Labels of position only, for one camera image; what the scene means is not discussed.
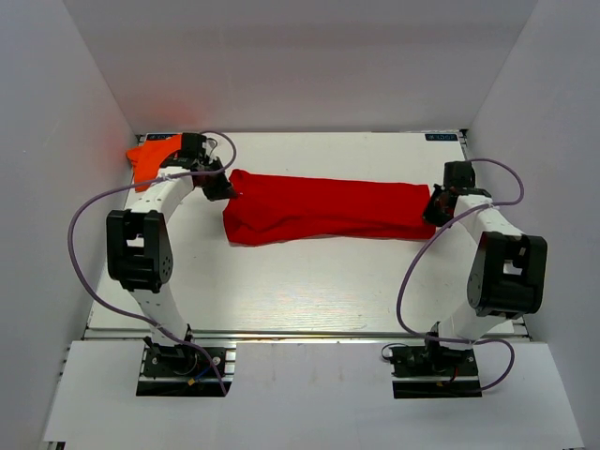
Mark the red t-shirt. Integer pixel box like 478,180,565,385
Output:
222,170,436,247

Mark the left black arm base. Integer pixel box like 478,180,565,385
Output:
136,346,235,398

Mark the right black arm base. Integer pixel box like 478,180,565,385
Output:
381,343,482,399

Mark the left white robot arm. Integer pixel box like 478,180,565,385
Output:
106,132,236,374

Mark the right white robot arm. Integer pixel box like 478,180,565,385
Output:
423,161,548,374

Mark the blue label right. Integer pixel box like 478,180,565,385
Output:
425,133,458,142

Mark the blue label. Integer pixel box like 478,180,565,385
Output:
144,133,177,142
425,133,458,142

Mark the orange folded t-shirt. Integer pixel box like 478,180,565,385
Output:
126,134,182,184

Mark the blue label left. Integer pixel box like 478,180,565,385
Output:
144,133,177,142

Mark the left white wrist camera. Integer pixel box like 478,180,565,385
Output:
205,138,218,156

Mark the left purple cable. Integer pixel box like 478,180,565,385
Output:
67,130,237,397

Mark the purple cable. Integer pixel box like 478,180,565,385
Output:
67,130,237,397
380,158,525,393

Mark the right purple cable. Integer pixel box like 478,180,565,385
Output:
380,158,525,393

